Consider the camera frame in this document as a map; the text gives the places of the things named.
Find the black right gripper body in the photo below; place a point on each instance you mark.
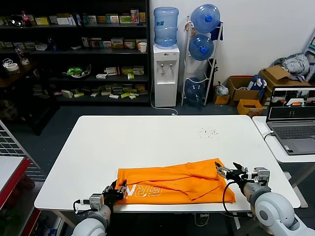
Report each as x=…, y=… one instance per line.
x=237, y=177

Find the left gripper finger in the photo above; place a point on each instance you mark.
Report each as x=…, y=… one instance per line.
x=122, y=191
x=112, y=188

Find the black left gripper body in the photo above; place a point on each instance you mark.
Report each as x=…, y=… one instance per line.
x=110, y=197

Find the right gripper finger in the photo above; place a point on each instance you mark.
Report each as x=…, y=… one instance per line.
x=241, y=170
x=222, y=171

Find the orange t-shirt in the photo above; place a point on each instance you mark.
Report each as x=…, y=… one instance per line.
x=172, y=182

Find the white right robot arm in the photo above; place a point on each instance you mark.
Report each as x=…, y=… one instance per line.
x=270, y=209

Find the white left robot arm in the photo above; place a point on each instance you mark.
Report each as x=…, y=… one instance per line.
x=91, y=226

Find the grey clothes pile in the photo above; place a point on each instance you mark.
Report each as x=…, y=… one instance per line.
x=295, y=62

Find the small white side table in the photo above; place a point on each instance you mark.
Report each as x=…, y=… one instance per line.
x=278, y=157

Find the large white table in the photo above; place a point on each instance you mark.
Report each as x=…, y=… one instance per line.
x=98, y=132

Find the yellow cardboard box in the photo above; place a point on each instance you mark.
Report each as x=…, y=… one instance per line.
x=248, y=110

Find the grey open laptop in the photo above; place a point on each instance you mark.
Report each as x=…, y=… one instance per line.
x=295, y=137

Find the small orange cardboard box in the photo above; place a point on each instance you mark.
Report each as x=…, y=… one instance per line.
x=221, y=99

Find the open red-rimmed cardboard box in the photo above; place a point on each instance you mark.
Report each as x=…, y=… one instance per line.
x=243, y=94

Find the crumpled plastic bag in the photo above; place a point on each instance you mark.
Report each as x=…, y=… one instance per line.
x=221, y=90

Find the blue and white bag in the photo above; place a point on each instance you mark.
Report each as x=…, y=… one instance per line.
x=257, y=82

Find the white water dispenser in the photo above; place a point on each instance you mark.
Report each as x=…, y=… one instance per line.
x=166, y=93

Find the red-edged white table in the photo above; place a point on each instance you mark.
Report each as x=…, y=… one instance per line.
x=9, y=169

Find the large flapped cardboard box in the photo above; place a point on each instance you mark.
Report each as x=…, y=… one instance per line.
x=275, y=72

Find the small white carton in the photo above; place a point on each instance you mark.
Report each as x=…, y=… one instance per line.
x=67, y=93

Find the flat white box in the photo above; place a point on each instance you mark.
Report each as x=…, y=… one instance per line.
x=101, y=76

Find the white and red box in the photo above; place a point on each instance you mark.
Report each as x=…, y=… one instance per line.
x=112, y=70

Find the bowl with green items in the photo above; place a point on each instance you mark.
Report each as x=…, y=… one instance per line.
x=76, y=71

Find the white metal bottle rack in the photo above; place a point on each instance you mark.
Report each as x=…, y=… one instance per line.
x=186, y=49

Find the black shelving unit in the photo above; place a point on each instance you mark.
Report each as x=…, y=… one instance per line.
x=110, y=52

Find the dark blue cloth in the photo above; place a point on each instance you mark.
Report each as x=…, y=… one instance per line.
x=217, y=32

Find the white paper cup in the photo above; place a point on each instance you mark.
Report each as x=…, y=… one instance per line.
x=143, y=47

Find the white and pink box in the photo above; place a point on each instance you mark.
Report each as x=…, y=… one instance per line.
x=129, y=44

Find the tan printed box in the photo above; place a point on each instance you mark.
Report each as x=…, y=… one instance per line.
x=117, y=43

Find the dark brown desk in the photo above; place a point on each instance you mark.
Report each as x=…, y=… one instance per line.
x=27, y=70

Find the beige cloth strip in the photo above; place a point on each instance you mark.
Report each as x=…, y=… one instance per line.
x=188, y=25

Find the upright blue water bottle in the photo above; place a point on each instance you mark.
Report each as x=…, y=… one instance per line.
x=166, y=27

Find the dark blue bottle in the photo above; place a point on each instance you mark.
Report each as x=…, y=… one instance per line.
x=51, y=44

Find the white tape roll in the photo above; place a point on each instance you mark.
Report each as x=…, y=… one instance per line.
x=12, y=66

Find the clear bottle pink label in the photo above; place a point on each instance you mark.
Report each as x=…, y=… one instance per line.
x=20, y=53

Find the pink printed box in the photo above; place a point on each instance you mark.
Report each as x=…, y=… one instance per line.
x=135, y=16

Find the tall yellow box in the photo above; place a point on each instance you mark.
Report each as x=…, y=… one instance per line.
x=142, y=17

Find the large plain white box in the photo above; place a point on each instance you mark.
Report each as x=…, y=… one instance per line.
x=64, y=20

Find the flat yellow box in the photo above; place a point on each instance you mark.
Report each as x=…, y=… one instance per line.
x=42, y=20

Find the cola bottle red label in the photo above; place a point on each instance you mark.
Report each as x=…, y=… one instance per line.
x=24, y=18

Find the shiny glass bowl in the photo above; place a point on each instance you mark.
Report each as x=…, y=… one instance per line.
x=16, y=20

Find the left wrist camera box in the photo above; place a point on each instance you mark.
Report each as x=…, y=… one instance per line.
x=96, y=200

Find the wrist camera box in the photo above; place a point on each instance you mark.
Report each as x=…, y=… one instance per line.
x=262, y=173
x=96, y=200

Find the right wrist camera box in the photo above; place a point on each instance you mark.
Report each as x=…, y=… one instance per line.
x=262, y=173

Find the pale grey metal frame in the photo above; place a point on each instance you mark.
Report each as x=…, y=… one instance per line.
x=312, y=45

